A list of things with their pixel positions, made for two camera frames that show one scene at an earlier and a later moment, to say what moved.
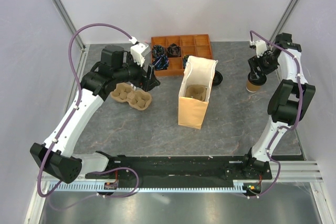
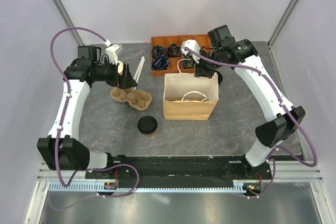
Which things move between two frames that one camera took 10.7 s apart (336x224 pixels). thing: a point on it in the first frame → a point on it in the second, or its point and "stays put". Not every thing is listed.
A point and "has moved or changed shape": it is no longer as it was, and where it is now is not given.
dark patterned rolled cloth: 158,50 stays put
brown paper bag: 195,91 has moved or changed shape
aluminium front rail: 295,171 stays put
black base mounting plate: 192,169 stays put
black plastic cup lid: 256,79 has moved or changed shape
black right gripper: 255,62 → 200,71
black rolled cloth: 174,50 stays put
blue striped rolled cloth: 160,62 stays put
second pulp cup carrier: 137,99 stays put
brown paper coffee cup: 252,87 → 151,135
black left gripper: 150,81 → 119,80
